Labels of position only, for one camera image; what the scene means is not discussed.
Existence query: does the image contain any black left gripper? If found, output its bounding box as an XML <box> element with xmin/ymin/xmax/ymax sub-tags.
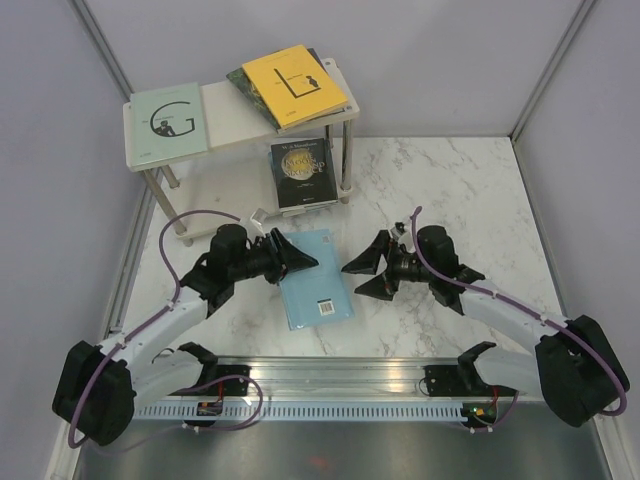
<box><xmin>230</xmin><ymin>227</ymin><xmax>319</xmax><ymax>286</ymax></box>

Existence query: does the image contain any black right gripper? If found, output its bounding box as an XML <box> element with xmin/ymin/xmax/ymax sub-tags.
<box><xmin>342</xmin><ymin>229</ymin><xmax>435</xmax><ymax>301</ymax></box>

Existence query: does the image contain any light blue booklet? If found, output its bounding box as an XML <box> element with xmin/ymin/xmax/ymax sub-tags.
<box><xmin>280</xmin><ymin>229</ymin><xmax>355</xmax><ymax>331</ymax></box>

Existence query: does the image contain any black Moon and Sixpence book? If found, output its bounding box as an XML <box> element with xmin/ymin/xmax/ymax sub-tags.
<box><xmin>270</xmin><ymin>138</ymin><xmax>338</xmax><ymax>211</ymax></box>

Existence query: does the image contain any yellow booklet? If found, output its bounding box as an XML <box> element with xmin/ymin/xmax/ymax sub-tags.
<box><xmin>241</xmin><ymin>43</ymin><xmax>349</xmax><ymax>129</ymax></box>

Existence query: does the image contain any pale grey-green booklet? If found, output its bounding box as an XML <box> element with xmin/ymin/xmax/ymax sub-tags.
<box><xmin>130</xmin><ymin>82</ymin><xmax>208</xmax><ymax>168</ymax></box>

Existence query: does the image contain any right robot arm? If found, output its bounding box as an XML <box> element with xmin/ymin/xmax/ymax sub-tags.
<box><xmin>342</xmin><ymin>223</ymin><xmax>630</xmax><ymax>427</ymax></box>

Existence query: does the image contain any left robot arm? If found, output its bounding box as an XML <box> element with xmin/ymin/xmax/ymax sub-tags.
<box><xmin>52</xmin><ymin>224</ymin><xmax>319</xmax><ymax>448</ymax></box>

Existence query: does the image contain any white two-tier wooden shelf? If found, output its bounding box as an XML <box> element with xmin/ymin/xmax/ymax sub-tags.
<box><xmin>122</xmin><ymin>58</ymin><xmax>360</xmax><ymax>220</ymax></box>

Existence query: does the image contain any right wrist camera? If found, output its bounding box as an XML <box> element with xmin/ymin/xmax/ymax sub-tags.
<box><xmin>390</xmin><ymin>222</ymin><xmax>414</xmax><ymax>251</ymax></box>

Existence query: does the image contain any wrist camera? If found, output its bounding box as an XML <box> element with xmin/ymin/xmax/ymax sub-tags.
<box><xmin>246</xmin><ymin>208</ymin><xmax>269</xmax><ymax>237</ymax></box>
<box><xmin>390</xmin><ymin>222</ymin><xmax>414</xmax><ymax>251</ymax></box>

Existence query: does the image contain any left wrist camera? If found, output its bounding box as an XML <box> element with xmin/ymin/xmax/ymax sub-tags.
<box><xmin>246</xmin><ymin>208</ymin><xmax>269</xmax><ymax>237</ymax></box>

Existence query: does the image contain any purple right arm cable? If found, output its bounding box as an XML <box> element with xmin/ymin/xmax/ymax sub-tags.
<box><xmin>409</xmin><ymin>207</ymin><xmax>632</xmax><ymax>435</ymax></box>

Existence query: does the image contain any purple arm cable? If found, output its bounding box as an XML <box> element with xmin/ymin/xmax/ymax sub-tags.
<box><xmin>67</xmin><ymin>209</ymin><xmax>266</xmax><ymax>451</ymax></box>
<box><xmin>409</xmin><ymin>207</ymin><xmax>632</xmax><ymax>435</ymax></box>

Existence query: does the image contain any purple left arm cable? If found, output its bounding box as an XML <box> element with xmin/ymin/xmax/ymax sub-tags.
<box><xmin>67</xmin><ymin>209</ymin><xmax>266</xmax><ymax>451</ymax></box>

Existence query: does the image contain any white slotted cable duct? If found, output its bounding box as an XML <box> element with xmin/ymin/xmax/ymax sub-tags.
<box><xmin>134</xmin><ymin>400</ymin><xmax>467</xmax><ymax>423</ymax></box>

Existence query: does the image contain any aluminium rail base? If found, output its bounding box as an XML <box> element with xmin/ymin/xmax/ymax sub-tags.
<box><xmin>44</xmin><ymin>189</ymin><xmax>640</xmax><ymax>480</ymax></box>

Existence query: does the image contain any left aluminium corner post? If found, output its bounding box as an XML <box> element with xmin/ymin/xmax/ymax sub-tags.
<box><xmin>68</xmin><ymin>0</ymin><xmax>134</xmax><ymax>102</ymax></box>

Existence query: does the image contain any aluminium corner post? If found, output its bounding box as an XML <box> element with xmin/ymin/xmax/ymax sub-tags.
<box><xmin>509</xmin><ymin>0</ymin><xmax>600</xmax><ymax>143</ymax></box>
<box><xmin>68</xmin><ymin>0</ymin><xmax>134</xmax><ymax>102</ymax></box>

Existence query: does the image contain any right aluminium corner post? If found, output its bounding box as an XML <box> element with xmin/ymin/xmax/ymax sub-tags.
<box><xmin>509</xmin><ymin>0</ymin><xmax>600</xmax><ymax>143</ymax></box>

